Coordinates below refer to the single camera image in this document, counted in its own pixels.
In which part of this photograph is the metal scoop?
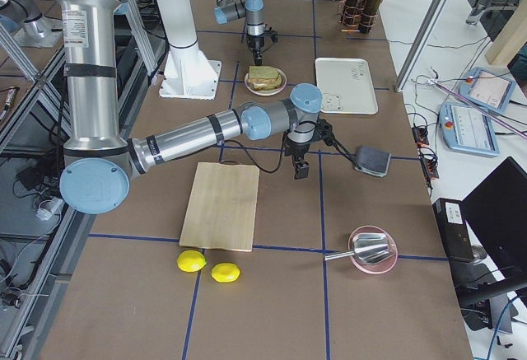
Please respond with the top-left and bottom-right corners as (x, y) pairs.
(324, 232), (394, 265)

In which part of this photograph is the black monitor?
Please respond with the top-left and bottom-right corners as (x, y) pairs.
(461, 157), (526, 276)

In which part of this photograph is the whole yellow lemon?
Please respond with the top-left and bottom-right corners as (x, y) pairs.
(176, 250), (207, 273)

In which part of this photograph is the black computer box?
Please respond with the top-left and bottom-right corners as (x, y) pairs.
(432, 198), (474, 263)

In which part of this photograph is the white round plate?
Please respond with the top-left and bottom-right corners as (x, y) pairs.
(244, 66), (287, 96)

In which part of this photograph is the grey folded cloth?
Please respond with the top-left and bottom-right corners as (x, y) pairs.
(354, 146), (391, 177)

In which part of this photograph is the wooden cutting board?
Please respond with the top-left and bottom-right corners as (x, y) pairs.
(180, 162), (259, 252)

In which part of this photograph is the far teach pendant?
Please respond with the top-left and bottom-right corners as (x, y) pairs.
(459, 67), (516, 115)

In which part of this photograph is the copper wire bottle rack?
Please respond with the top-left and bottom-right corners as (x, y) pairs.
(339, 1), (378, 34)

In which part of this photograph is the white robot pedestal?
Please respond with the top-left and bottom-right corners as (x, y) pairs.
(156, 0), (222, 100)

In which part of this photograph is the aluminium frame post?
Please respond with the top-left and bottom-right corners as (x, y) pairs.
(394, 0), (448, 92)

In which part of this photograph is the near teach pendant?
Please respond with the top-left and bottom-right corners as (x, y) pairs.
(439, 101), (500, 157)

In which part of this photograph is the bread slice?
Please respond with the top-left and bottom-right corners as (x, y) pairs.
(248, 66), (279, 82)
(250, 73), (285, 91)

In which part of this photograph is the water bottle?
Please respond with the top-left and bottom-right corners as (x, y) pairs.
(465, 0), (492, 26)

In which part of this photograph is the teach pendant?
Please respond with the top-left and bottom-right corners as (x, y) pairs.
(439, 101), (500, 157)
(459, 67), (516, 115)

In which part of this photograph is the white bear tray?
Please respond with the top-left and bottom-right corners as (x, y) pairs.
(315, 58), (378, 115)

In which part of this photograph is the pink bowl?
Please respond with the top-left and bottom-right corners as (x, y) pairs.
(347, 226), (399, 274)

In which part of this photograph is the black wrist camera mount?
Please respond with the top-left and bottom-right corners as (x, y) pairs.
(312, 119), (335, 147)

